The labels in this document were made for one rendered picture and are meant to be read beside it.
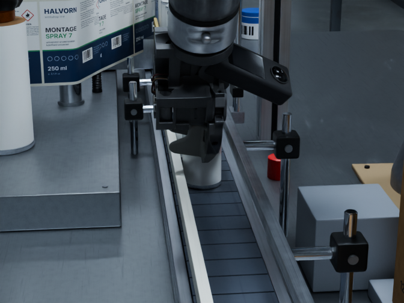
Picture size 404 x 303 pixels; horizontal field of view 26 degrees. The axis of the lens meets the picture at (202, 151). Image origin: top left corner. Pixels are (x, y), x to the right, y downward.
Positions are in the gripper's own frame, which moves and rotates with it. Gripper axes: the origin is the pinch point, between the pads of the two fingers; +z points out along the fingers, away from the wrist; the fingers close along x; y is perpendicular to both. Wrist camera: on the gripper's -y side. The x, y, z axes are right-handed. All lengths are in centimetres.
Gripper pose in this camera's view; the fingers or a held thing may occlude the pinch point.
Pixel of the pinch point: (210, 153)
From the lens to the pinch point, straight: 110.7
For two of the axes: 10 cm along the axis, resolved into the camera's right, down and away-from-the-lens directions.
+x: 0.9, 7.6, -6.5
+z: -0.5, 6.5, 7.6
